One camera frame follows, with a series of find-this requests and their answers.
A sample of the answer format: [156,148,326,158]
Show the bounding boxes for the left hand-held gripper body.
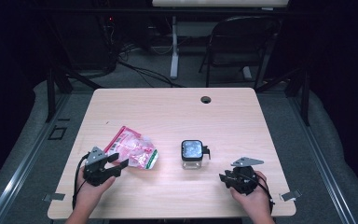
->
[83,146,120,188]

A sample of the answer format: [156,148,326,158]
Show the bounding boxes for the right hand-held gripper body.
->
[225,157,266,196]

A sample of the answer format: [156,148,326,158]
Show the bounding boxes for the pink and white plastic bag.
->
[103,125,159,171]

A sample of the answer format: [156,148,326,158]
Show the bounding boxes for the clear jar with black lid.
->
[180,139,212,171]

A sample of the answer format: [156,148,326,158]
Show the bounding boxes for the person's right hand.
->
[228,170,273,218]

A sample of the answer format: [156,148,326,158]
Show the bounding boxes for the person's left hand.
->
[76,166,117,209]

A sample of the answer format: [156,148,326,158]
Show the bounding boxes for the grey tape piece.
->
[279,189,302,202]
[42,192,66,203]

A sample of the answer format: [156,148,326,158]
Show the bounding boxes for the black metal stand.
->
[45,64,103,124]
[255,66,311,127]

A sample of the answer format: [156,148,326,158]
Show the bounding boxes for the dark computer tower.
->
[50,12,119,71]

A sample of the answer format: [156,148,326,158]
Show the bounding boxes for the white desk leg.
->
[170,15,180,80]

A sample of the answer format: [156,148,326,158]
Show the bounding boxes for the black folding chair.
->
[199,15,281,90]

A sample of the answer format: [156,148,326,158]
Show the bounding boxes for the left hand-held gripper black cable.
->
[72,153,90,210]

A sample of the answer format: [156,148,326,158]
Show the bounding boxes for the hand-held gripper black cable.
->
[245,172,275,216]
[72,153,90,210]

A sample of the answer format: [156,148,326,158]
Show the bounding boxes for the right hand-held gripper black cable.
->
[245,172,275,216]

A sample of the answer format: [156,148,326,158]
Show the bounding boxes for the aluminium floor rail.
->
[0,92,71,224]
[287,96,358,224]

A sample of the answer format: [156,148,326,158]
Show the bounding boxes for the black floor cables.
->
[117,59,185,89]

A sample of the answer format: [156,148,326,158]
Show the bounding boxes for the tangled cable bundle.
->
[103,15,175,63]

